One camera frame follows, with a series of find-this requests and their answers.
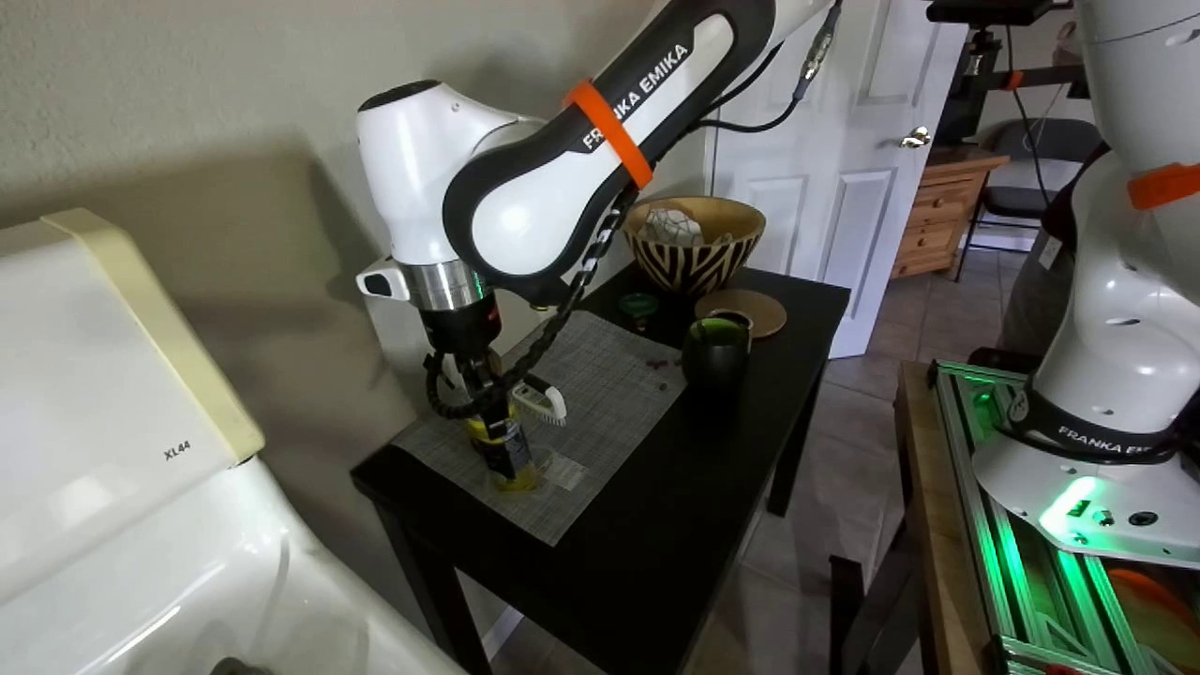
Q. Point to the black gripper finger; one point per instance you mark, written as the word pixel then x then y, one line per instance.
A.
pixel 506 432
pixel 486 406

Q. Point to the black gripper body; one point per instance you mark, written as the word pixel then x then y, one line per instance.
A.
pixel 461 339

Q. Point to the yellow and blue can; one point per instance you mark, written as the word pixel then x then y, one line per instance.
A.
pixel 523 478

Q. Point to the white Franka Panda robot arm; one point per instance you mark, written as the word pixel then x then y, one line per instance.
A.
pixel 527 202

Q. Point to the white tape dispenser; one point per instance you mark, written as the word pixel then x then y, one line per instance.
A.
pixel 543 404

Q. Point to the small clear plastic square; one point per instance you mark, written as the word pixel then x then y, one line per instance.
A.
pixel 563 474

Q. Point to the grey grid mat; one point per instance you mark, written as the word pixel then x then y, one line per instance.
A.
pixel 613 413

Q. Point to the small dark green object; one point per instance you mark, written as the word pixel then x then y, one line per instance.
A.
pixel 638 308

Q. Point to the black wooden table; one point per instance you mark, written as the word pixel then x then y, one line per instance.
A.
pixel 677 527

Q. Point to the dark mug with green rim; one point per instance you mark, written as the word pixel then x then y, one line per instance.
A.
pixel 716 361

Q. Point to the white crumpled item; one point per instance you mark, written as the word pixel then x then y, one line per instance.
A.
pixel 677 227

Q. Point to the striped wooden bowl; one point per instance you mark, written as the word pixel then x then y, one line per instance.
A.
pixel 698 258

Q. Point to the round wooden coaster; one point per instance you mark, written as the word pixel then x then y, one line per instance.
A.
pixel 755 314

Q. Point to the white appliance body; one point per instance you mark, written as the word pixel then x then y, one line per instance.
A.
pixel 212 586

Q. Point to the white appliance lid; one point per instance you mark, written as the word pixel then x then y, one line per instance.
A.
pixel 87 401

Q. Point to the white panel door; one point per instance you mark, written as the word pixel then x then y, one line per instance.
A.
pixel 862 189

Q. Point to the wooden workbench top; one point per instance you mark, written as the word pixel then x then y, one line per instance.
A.
pixel 935 527

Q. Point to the wooden drawer dresser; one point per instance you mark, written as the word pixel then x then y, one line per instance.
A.
pixel 942 212

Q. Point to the black folding chair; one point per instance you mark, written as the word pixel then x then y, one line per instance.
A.
pixel 1036 162

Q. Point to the green metal robot mount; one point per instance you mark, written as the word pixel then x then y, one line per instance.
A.
pixel 1036 603

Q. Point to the black camera stand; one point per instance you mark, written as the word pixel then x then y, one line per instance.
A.
pixel 978 78

